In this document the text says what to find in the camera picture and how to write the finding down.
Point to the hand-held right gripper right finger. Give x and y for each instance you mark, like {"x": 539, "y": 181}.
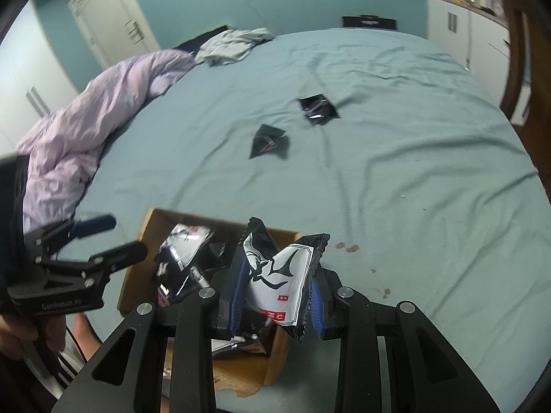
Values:
{"x": 318, "y": 314}

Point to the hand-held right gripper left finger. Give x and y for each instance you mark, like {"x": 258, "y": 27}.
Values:
{"x": 237, "y": 309}

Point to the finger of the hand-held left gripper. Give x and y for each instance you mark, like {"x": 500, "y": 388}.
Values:
{"x": 125, "y": 253}
{"x": 97, "y": 223}

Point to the black white snack packet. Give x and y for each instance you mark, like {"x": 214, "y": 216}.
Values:
{"x": 280, "y": 279}
{"x": 185, "y": 241}

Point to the brown cardboard box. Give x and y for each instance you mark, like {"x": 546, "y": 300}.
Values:
{"x": 277, "y": 352}

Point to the person's left hand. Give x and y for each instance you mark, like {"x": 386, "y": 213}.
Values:
{"x": 21, "y": 331}

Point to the person's bare leg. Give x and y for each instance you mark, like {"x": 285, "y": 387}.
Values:
{"x": 86, "y": 333}

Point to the person's striped shorts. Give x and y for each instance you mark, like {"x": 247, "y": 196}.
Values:
{"x": 66, "y": 368}

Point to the person's black striped clothing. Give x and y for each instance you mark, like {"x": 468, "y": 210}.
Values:
{"x": 10, "y": 189}

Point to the lilac duvet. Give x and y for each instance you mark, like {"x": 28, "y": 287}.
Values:
{"x": 86, "y": 116}

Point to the bed with teal sheet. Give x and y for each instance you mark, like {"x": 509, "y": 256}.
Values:
{"x": 409, "y": 180}

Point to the white wardrobe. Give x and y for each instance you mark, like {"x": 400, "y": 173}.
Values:
{"x": 26, "y": 64}

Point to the dark blue pillow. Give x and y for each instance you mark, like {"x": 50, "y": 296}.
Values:
{"x": 189, "y": 43}

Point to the white door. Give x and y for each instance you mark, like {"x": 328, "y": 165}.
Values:
{"x": 107, "y": 13}

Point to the grey crumpled garment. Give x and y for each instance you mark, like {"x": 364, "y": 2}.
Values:
{"x": 232, "y": 47}

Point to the wooden chair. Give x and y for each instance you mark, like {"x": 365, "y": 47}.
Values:
{"x": 516, "y": 73}

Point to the white cabinet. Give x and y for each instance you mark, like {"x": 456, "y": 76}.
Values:
{"x": 452, "y": 21}

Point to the clutter of bottles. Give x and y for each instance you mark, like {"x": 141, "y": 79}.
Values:
{"x": 473, "y": 0}

